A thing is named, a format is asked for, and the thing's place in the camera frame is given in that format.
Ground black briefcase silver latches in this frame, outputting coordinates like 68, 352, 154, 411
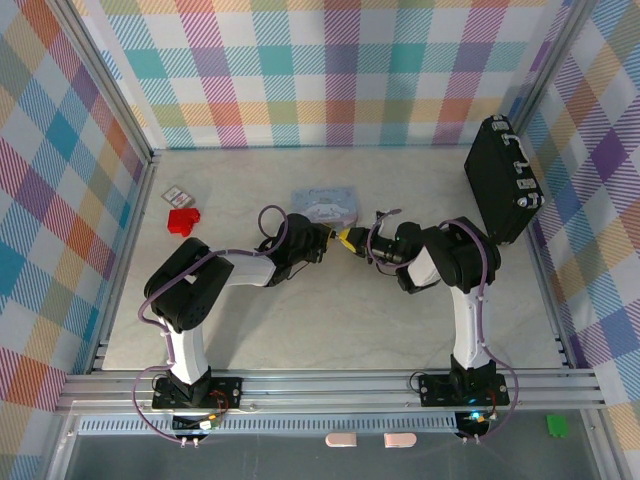
463, 114, 546, 246

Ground aluminium frame post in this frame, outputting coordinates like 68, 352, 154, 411
47, 0, 156, 166
508, 0, 599, 132

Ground small printed card packet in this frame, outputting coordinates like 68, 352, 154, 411
163, 185, 195, 207

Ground light blue printed pouch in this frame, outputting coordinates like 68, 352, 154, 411
291, 185, 361, 225

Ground small controller board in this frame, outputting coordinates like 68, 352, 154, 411
455, 408, 495, 432
172, 412, 227, 434

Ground horizontal aluminium base rail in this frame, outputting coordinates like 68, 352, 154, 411
57, 368, 606, 416

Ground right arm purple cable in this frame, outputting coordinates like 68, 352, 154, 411
366, 208, 519, 446

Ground slotted grey cable duct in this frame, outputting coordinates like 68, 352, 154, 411
77, 416, 460, 434

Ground red plastic block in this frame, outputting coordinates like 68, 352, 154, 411
167, 207, 203, 236

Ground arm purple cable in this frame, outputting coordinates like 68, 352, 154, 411
366, 208, 519, 446
131, 203, 292, 446

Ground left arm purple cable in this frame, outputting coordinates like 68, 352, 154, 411
131, 203, 292, 446

